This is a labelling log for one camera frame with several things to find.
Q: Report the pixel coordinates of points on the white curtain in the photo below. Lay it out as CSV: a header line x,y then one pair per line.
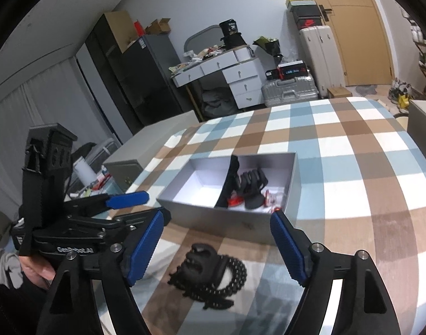
x,y
31,111

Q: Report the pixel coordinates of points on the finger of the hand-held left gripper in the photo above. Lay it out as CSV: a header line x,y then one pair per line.
x,y
143,215
127,199

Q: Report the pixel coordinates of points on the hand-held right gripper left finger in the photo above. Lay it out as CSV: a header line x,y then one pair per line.
x,y
146,247

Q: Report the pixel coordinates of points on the white bottle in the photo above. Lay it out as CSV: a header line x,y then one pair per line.
x,y
84,172

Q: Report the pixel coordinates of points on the pile of shoes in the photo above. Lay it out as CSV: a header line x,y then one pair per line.
x,y
401,92

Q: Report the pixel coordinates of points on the grey mattress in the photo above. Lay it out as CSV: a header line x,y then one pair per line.
x,y
106,150

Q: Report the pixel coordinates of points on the grey door mat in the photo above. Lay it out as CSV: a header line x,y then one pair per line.
x,y
366,89

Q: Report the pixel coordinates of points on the plaid tablecloth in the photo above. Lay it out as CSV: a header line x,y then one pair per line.
x,y
338,153

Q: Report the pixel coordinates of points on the black box with teal display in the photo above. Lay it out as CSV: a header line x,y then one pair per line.
x,y
293,71

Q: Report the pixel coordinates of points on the black wrapped bouquet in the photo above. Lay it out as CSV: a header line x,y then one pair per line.
x,y
268,46

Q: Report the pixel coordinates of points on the white desk with drawers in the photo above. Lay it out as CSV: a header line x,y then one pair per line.
x,y
241,76

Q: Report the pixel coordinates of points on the desk clutter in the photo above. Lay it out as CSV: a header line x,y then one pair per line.
x,y
195,61

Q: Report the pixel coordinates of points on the silver suitcase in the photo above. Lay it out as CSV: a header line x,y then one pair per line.
x,y
289,94

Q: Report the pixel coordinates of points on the grey arched mirror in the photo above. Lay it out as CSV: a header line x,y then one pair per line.
x,y
200,38

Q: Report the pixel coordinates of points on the dark grey fridge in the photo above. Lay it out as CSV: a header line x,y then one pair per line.
x,y
146,76

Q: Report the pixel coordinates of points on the dark cloth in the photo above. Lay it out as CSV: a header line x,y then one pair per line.
x,y
84,151

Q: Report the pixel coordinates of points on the person's left hand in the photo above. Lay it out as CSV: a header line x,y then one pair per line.
x,y
35,270

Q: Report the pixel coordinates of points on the wooden door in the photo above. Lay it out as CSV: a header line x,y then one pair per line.
x,y
356,24

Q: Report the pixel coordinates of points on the open cardboard box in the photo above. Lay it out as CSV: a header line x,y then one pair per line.
x,y
159,27

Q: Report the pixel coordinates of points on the dark wardrobe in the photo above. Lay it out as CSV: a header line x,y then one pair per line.
x,y
104,59

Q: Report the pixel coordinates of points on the grey box right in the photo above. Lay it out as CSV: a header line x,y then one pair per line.
x,y
424,115

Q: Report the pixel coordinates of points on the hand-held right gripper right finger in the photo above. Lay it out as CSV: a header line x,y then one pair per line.
x,y
289,247

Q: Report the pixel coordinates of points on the silver cardboard box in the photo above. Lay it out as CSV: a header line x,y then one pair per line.
x,y
202,185

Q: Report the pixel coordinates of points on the white upright suitcase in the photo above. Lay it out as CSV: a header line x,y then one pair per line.
x,y
321,59

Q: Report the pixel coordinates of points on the yellow lid shoe box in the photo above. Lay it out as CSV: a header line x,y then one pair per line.
x,y
299,1

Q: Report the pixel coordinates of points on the red packet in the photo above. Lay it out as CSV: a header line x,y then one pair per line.
x,y
138,28

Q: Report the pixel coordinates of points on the small cardboard box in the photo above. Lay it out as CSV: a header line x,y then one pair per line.
x,y
338,92

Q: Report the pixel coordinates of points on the small black box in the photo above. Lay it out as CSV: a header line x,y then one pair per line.
x,y
271,75

